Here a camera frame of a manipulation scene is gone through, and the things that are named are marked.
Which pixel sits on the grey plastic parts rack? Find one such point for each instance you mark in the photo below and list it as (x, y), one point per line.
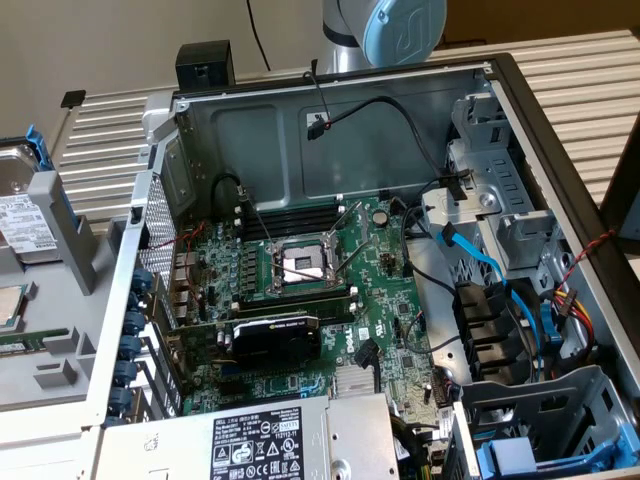
(55, 310)

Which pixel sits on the grey metal drive cage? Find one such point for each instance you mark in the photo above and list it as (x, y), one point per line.
(500, 170)

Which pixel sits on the silver power supply with label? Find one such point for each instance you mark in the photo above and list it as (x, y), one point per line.
(350, 440)

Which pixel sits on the black graphics card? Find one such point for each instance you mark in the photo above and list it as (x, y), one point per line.
(275, 345)

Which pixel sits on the silver socket cover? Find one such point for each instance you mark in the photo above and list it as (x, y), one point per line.
(363, 220)

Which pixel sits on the round coin battery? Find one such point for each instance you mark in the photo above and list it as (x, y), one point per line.
(381, 217)

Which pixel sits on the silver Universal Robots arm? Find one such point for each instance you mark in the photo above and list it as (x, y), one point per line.
(400, 35)

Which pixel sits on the black plastic block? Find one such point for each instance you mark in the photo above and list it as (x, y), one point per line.
(205, 65)

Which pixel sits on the black fan shroud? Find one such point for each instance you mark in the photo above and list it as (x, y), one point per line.
(480, 330)

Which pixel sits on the silver CPU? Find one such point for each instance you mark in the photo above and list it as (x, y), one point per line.
(7, 307)

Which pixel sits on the blue disk carrier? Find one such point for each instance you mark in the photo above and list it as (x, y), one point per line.
(510, 452)

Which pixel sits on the thin metal locking lever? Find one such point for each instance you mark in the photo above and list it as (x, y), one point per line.
(256, 217)
(354, 255)

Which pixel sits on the CPU socket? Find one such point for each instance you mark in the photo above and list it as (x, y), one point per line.
(302, 262)

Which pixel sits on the silver finned heat sink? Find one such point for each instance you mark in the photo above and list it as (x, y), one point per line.
(352, 382)

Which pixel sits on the open PC case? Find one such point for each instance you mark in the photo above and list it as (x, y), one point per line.
(250, 145)

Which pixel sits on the dark blue slot latch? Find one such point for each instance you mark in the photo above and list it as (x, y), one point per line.
(126, 373)
(129, 346)
(121, 400)
(142, 277)
(136, 301)
(132, 323)

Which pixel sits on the black profile end cap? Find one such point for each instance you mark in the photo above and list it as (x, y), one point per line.
(73, 98)

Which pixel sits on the hard disk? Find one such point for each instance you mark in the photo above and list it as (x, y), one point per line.
(20, 220)

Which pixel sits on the green motherboard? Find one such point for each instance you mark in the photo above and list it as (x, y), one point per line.
(385, 320)

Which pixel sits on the black RAM slot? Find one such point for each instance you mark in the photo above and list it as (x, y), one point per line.
(295, 296)
(290, 205)
(300, 312)
(290, 218)

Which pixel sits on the green RAM stick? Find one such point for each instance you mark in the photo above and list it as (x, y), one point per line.
(25, 342)

